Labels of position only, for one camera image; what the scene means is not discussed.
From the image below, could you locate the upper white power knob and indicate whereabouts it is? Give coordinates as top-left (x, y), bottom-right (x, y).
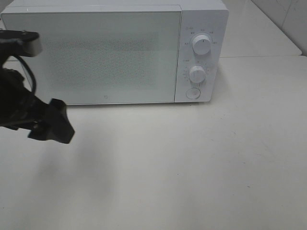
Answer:
top-left (192, 33), bottom-right (212, 55)

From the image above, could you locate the white timer knob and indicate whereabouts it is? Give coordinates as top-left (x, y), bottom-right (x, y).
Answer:
top-left (189, 66), bottom-right (207, 84)

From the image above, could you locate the round door release button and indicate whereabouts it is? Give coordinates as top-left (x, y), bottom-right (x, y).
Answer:
top-left (186, 88), bottom-right (201, 100)

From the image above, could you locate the white microwave oven body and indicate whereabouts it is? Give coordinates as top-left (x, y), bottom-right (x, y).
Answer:
top-left (0, 0), bottom-right (229, 105)

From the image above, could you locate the left arm wrist camera module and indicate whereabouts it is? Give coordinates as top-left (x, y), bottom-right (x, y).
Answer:
top-left (0, 30), bottom-right (43, 57)

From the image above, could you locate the white microwave door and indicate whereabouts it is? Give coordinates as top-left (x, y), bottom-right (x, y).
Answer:
top-left (2, 11), bottom-right (181, 104)

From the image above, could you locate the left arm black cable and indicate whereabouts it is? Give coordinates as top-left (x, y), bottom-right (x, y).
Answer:
top-left (16, 55), bottom-right (37, 95)

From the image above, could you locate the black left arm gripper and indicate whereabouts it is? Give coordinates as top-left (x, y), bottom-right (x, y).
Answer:
top-left (0, 68), bottom-right (75, 144)

